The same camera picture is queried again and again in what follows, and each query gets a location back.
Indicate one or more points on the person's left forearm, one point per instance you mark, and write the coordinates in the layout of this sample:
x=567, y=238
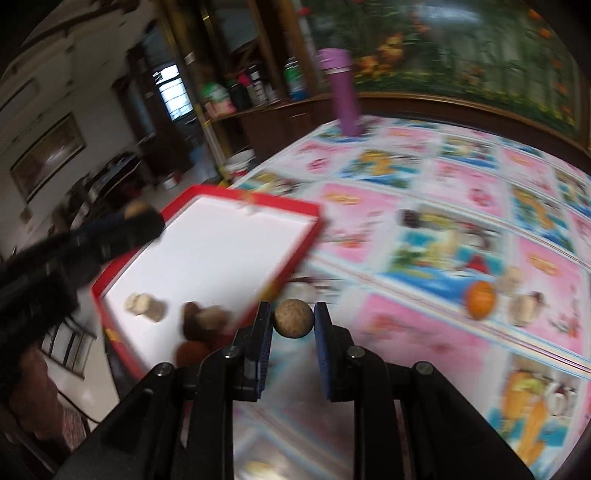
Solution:
x=34, y=397

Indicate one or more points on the steel thermos flask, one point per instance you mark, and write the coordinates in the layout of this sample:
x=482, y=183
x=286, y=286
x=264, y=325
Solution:
x=259, y=87

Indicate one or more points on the bright window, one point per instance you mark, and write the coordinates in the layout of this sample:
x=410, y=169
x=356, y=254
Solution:
x=174, y=90

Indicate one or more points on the fruit printed tablecloth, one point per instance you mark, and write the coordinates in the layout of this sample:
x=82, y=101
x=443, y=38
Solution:
x=461, y=184

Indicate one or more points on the white plastic bucket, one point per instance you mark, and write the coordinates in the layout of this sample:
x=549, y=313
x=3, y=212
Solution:
x=239, y=167

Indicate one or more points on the green plastic bottle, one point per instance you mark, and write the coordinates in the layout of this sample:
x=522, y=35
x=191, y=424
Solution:
x=294, y=78

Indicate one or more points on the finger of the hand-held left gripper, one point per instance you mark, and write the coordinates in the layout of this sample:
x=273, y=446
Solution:
x=120, y=233

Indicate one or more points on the flower and bamboo mural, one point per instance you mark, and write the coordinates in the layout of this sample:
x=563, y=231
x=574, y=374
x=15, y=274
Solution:
x=438, y=50

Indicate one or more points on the wooden cabinet with shelves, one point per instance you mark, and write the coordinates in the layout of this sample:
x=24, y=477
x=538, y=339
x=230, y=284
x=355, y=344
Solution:
x=272, y=124

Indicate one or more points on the purple insulated bottle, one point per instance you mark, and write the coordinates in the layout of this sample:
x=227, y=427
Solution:
x=344, y=92

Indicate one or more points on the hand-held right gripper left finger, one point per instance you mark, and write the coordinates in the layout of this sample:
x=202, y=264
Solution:
x=262, y=357

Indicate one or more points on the reddish brown fruit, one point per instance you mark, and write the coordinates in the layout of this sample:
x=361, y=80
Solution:
x=191, y=354

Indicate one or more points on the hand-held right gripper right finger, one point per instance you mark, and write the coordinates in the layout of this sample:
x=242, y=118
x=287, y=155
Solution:
x=324, y=357

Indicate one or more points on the round tan fruit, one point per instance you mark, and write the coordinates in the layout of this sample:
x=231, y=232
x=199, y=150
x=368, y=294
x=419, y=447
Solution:
x=293, y=319

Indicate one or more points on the green and pink carton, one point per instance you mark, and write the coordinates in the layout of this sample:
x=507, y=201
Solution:
x=218, y=99

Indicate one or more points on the framed wall picture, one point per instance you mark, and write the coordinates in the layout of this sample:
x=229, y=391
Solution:
x=46, y=154

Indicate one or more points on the red box with white inside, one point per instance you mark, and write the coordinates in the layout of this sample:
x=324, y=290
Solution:
x=221, y=249

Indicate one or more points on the orange fruit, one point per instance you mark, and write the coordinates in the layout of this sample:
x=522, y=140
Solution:
x=480, y=301

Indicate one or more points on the dark brown dried fruit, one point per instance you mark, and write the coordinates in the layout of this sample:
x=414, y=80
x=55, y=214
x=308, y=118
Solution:
x=411, y=218

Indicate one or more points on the beige lumpy fruit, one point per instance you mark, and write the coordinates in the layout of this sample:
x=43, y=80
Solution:
x=526, y=309
x=145, y=307

